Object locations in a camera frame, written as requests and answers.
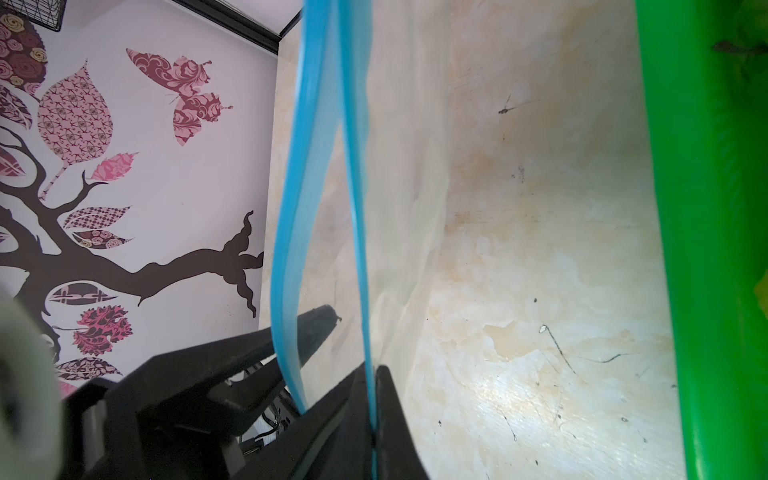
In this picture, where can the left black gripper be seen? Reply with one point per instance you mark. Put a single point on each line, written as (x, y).
(178, 416)

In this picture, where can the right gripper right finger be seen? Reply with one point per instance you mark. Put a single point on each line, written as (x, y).
(395, 452)

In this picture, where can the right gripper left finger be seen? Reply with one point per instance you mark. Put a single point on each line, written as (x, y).
(332, 440)

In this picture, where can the clear zip bag blue zipper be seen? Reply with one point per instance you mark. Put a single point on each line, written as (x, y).
(363, 201)

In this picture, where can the green plastic basket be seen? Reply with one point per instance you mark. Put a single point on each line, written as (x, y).
(704, 66)

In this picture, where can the black wire wall basket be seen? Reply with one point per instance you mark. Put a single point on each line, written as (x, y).
(45, 13)

